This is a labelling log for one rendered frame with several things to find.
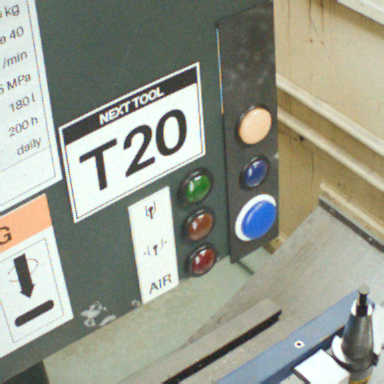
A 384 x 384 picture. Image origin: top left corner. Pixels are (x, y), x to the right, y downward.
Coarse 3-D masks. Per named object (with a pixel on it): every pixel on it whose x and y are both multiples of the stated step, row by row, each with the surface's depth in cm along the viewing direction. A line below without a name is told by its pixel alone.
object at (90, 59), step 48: (48, 0) 46; (96, 0) 48; (144, 0) 51; (192, 0) 53; (240, 0) 55; (48, 48) 48; (96, 48) 50; (144, 48) 53; (192, 48) 55; (96, 96) 52; (48, 192) 53; (144, 192) 59; (96, 240) 58; (96, 288) 60; (48, 336) 60
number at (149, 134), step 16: (160, 112) 56; (176, 112) 57; (192, 112) 57; (128, 128) 55; (144, 128) 56; (160, 128) 56; (176, 128) 57; (192, 128) 58; (128, 144) 55; (144, 144) 56; (160, 144) 57; (176, 144) 58; (192, 144) 59; (128, 160) 56; (144, 160) 57; (160, 160) 58; (128, 176) 57
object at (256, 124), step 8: (256, 112) 60; (264, 112) 61; (248, 120) 60; (256, 120) 60; (264, 120) 61; (240, 128) 61; (248, 128) 60; (256, 128) 61; (264, 128) 61; (240, 136) 61; (248, 136) 61; (256, 136) 61; (264, 136) 62
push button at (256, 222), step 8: (264, 200) 66; (256, 208) 65; (264, 208) 66; (272, 208) 66; (248, 216) 65; (256, 216) 65; (264, 216) 66; (272, 216) 67; (248, 224) 65; (256, 224) 66; (264, 224) 66; (272, 224) 67; (248, 232) 66; (256, 232) 66; (264, 232) 67
